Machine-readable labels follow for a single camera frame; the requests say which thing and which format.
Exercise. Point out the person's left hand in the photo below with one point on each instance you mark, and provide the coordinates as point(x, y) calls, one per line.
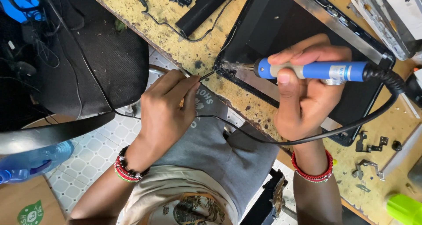
point(161, 116)

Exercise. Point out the person's right hand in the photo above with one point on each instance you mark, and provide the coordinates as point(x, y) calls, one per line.
point(306, 112)

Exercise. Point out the blue soldering iron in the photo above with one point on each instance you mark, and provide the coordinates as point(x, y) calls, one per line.
point(323, 71)

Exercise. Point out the thin metal tweezers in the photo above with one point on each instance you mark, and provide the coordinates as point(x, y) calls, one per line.
point(207, 75)

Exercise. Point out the grey shorts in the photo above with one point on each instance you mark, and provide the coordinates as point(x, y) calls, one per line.
point(224, 159)

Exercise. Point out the black office chair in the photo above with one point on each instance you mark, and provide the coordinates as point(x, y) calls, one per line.
point(108, 60)

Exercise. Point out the beige printed shirt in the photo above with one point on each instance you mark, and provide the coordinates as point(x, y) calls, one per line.
point(184, 198)

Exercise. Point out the black laptop lid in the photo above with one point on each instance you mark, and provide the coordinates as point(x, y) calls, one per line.
point(263, 33)

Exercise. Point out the small grey metal piece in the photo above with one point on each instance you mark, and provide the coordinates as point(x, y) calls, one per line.
point(362, 187)

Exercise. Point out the small black knob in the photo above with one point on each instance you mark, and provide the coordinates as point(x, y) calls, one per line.
point(397, 146)

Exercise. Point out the black worn stool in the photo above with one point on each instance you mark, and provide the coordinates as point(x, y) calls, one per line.
point(263, 202)

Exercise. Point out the grey flat strip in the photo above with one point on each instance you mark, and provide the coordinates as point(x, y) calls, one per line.
point(404, 147)

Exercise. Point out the black device with orange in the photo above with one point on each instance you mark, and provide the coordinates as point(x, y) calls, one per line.
point(414, 89)

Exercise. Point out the black plastic bezel strip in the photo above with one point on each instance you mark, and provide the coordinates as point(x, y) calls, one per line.
point(49, 136)

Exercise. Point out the long black laptop battery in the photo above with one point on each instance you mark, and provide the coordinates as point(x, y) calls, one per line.
point(204, 10)

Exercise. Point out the grey laptop chassis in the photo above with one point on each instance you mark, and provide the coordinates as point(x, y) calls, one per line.
point(385, 23)

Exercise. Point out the dark grey object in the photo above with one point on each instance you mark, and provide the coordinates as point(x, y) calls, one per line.
point(416, 174)

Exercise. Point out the blue plastic bottle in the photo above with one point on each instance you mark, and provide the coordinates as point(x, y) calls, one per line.
point(36, 160)

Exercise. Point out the bright green plastic object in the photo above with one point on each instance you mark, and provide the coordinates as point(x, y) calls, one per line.
point(404, 210)

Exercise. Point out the brown paper bag green logo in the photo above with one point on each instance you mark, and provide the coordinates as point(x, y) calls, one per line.
point(23, 205)

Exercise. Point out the blue bag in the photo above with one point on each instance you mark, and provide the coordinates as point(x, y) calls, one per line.
point(18, 2)

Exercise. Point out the black laptop hinge bracket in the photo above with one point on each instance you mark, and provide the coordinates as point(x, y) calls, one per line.
point(361, 145)

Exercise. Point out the silver laptop hinge bracket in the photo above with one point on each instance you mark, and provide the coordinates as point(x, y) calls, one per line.
point(372, 165)

